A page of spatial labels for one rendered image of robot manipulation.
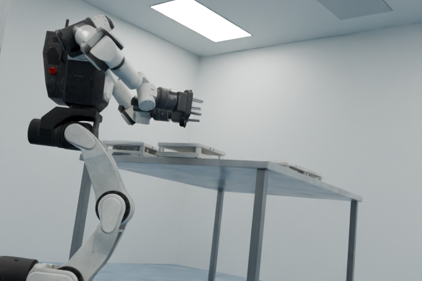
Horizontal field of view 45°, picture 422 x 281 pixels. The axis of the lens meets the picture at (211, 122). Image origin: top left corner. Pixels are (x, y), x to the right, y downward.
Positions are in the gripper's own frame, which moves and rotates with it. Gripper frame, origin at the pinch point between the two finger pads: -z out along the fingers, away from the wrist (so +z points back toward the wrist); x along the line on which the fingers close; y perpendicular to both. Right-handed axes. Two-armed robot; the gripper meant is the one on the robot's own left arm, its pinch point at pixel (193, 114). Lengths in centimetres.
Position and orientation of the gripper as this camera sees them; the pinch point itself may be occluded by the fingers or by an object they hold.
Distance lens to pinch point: 230.8
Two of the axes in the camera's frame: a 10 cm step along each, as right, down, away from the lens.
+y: -1.4, -2.0, -9.7
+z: -9.8, -0.9, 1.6
